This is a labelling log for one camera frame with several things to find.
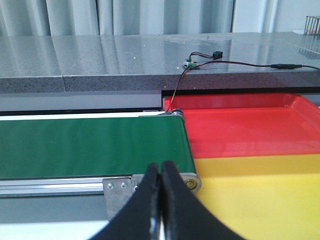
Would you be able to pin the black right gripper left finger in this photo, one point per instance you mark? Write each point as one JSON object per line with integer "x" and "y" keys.
{"x": 139, "y": 219}

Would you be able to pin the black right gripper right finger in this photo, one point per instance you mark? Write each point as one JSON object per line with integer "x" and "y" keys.
{"x": 184, "y": 216}

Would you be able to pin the green conveyor belt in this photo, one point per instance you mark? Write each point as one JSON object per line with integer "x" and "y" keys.
{"x": 91, "y": 147}

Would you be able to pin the yellow plastic tray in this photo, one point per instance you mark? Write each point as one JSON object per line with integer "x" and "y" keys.
{"x": 264, "y": 197}

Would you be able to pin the red plastic tray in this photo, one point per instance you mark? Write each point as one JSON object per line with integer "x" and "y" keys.
{"x": 249, "y": 124}

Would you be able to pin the small green circuit board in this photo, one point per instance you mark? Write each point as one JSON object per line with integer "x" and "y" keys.
{"x": 188, "y": 63}

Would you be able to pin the grey stone counter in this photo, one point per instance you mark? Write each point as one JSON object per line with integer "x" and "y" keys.
{"x": 92, "y": 63}

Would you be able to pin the grey curtain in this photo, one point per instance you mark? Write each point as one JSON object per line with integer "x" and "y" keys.
{"x": 135, "y": 17}

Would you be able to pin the aluminium conveyor frame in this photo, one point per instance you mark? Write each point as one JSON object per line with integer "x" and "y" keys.
{"x": 115, "y": 189}

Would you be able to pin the wire rack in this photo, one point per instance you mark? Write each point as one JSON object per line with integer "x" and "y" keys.
{"x": 310, "y": 43}

